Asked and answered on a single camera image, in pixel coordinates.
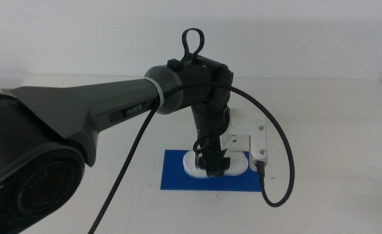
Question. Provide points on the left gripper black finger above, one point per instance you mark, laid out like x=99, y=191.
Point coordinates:
x=215, y=168

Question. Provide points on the blue rectangular mat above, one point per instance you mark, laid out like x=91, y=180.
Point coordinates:
x=177, y=178

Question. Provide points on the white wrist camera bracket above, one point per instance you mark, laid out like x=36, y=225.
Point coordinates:
x=243, y=122

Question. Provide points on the white zip tie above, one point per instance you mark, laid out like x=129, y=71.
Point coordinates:
x=157, y=89

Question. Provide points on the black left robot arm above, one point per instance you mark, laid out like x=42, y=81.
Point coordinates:
x=64, y=110

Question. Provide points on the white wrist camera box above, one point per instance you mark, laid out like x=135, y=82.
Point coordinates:
x=258, y=146

